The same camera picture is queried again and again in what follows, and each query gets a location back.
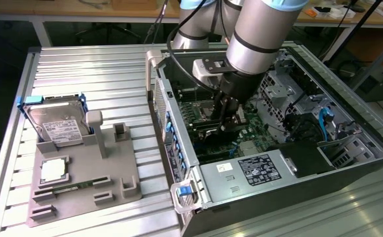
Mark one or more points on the thin locking lever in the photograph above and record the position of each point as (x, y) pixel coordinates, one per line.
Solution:
(195, 97)

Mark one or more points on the blue release latch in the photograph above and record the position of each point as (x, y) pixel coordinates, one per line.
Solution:
(183, 191)

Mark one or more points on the silver chipset heatsink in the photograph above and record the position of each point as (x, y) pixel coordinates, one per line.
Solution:
(251, 148)

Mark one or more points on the dark grey floor cabinet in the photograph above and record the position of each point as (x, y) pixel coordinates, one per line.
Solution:
(382, 89)

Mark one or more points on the hard disk in blue carrier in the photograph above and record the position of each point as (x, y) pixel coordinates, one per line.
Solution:
(60, 123)

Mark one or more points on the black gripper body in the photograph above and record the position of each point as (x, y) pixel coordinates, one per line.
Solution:
(240, 86)

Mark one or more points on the white box with orange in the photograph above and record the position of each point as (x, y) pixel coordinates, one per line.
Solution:
(339, 13)

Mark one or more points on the black office chair base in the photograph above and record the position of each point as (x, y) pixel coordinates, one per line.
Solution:
(112, 30)

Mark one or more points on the dark RAM stick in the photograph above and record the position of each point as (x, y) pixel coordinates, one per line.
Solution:
(203, 126)

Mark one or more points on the grey metal disk bay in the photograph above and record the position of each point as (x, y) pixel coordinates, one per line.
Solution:
(280, 95)

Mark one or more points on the green motherboard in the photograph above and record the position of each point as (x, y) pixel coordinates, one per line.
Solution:
(254, 128)

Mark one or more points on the blue slot clip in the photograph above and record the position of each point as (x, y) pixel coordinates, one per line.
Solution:
(169, 128)
(175, 139)
(169, 116)

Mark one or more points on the grey parts rack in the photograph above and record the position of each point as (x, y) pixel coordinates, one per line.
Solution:
(89, 197)

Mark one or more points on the CPU socket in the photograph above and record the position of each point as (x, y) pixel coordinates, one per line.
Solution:
(204, 107)

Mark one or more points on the green RAM stick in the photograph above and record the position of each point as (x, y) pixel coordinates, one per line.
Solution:
(72, 188)

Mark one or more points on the black tripod pole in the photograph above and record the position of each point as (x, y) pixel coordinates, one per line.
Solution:
(352, 30)

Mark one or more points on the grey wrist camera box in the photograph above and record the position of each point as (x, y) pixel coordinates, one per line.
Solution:
(199, 70)

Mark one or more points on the black open PC case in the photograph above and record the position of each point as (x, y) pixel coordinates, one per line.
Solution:
(244, 217)

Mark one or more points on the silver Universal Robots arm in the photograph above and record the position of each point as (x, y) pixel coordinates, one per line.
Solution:
(260, 32)

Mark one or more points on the grey power supply unit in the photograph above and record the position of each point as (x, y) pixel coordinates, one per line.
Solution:
(224, 182)

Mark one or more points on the wooden desk white frame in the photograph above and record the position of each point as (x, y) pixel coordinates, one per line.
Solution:
(63, 11)

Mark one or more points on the silver CPU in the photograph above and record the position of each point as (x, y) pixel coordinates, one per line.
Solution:
(53, 170)

